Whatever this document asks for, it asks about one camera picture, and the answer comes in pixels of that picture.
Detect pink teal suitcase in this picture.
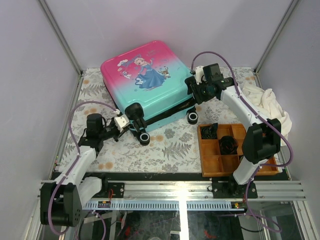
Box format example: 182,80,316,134
100,40,199,146

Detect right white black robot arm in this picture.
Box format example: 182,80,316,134
185,63,281,198

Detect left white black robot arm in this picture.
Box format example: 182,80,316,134
40,113,130,227

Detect rolled black belt top-left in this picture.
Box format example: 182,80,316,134
200,123,218,140

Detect rolled black belt centre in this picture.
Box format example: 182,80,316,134
219,135,239,155

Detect white crumpled garment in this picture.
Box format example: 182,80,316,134
242,83,292,140

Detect floral patterned table mat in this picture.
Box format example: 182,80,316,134
55,67,256,173

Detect wooden compartment tray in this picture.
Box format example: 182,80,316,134
197,123,280,178

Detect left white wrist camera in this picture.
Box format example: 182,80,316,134
114,114,130,133

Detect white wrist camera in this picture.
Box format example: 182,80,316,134
194,65,206,85
114,114,130,133

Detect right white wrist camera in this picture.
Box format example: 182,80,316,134
194,65,206,85

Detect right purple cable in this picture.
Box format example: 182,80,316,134
190,51,294,233

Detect purple cable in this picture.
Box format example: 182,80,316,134
190,51,294,233
47,100,121,240

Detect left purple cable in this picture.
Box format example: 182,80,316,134
47,100,121,240

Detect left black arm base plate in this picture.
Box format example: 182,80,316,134
93,182,125,199

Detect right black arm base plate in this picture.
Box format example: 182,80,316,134
207,181,247,199

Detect aluminium rail frame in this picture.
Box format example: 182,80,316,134
24,179,316,240

